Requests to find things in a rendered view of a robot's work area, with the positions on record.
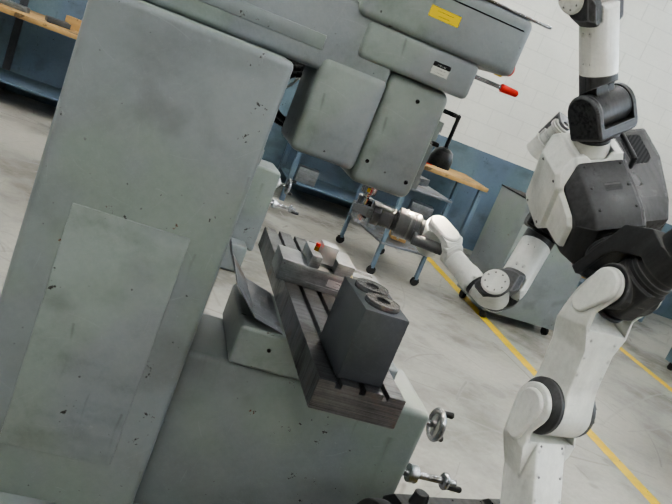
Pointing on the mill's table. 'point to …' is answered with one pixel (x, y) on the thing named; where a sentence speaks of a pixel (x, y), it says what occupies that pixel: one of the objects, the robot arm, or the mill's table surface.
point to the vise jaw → (343, 265)
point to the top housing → (457, 28)
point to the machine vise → (309, 269)
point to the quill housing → (398, 135)
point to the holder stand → (363, 331)
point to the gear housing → (417, 60)
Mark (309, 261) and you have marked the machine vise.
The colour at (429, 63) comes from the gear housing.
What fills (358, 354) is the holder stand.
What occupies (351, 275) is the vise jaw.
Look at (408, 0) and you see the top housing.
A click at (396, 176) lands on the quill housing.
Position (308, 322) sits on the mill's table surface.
